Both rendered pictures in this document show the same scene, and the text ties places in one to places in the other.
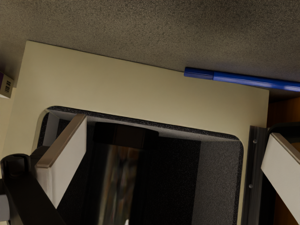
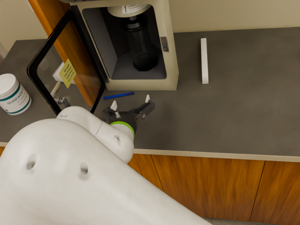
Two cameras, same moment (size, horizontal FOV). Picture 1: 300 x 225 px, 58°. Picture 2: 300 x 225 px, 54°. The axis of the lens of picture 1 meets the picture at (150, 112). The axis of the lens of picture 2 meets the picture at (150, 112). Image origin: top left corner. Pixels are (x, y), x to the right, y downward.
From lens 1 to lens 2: 1.04 m
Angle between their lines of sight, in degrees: 44
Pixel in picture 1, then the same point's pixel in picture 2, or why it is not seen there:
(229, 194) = (106, 64)
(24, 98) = (172, 79)
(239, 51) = (124, 107)
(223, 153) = (111, 68)
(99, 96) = (153, 82)
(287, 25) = not seen: hidden behind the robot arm
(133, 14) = not seen: hidden behind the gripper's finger
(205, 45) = (132, 106)
